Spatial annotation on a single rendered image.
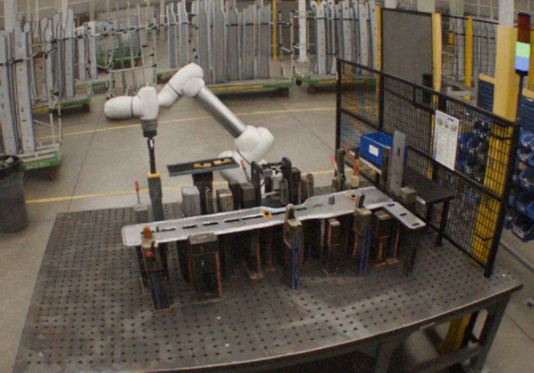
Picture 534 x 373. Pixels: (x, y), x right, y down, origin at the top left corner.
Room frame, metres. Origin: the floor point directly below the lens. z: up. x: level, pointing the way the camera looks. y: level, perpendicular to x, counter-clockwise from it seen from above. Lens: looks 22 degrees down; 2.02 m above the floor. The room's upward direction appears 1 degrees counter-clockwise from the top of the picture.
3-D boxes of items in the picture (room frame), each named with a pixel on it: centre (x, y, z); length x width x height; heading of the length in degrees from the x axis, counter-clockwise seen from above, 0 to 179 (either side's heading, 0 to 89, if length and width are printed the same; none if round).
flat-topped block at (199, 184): (2.29, 0.33, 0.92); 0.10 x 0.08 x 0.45; 109
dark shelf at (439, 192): (2.54, -0.78, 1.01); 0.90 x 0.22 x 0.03; 19
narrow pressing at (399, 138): (2.28, -0.69, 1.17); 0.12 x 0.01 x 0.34; 19
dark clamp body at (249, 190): (2.23, 0.10, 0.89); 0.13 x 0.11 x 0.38; 19
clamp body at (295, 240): (1.91, -0.11, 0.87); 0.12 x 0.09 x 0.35; 19
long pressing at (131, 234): (2.04, 0.02, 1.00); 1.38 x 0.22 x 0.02; 109
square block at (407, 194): (2.18, -0.74, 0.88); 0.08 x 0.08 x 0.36; 19
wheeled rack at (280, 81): (9.33, 0.48, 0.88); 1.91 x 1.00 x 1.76; 101
